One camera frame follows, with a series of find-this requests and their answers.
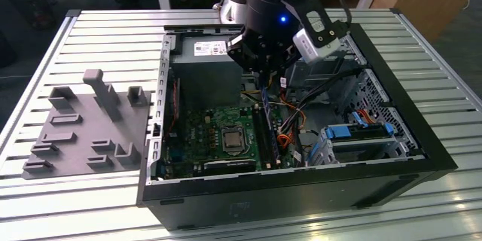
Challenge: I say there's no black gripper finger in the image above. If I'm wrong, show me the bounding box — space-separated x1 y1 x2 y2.
226 33 268 77
269 45 302 80

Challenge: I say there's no blue RAM stick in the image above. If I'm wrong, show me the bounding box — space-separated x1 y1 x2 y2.
261 80 274 119

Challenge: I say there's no grey metal drive cage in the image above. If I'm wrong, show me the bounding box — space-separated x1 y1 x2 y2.
285 34 369 89

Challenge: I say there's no grey power supply unit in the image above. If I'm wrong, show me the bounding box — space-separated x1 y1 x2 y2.
170 35 245 109

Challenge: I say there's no metal CPU socket cover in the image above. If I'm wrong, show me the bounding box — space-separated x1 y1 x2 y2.
221 124 249 156

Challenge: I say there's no blue disk carrier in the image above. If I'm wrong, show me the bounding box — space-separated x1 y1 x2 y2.
324 124 396 141

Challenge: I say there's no silver CPU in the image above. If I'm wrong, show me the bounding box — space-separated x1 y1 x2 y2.
225 133 245 152

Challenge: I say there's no green motherboard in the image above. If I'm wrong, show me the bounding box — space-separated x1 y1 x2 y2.
164 105 302 179

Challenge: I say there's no grey metal disk bay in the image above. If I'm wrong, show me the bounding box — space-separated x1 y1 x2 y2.
308 122 417 167

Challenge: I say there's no black graphics card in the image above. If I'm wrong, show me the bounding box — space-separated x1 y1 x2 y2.
202 158 258 173

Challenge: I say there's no black PC case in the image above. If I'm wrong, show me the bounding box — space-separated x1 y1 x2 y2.
136 22 460 232

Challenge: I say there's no grey parts rack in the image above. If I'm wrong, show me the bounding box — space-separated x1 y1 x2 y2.
22 68 153 181

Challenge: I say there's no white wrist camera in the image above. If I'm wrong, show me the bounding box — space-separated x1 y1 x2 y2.
293 28 344 65

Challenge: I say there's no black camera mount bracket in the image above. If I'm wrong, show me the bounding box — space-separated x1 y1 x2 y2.
282 0 350 49

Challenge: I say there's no thick black internal cable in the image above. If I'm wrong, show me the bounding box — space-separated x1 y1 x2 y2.
281 68 365 112

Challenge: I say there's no orange wire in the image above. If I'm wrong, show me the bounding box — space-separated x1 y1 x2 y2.
278 134 294 149

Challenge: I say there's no blue data cable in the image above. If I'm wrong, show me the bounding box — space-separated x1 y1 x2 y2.
352 112 369 128

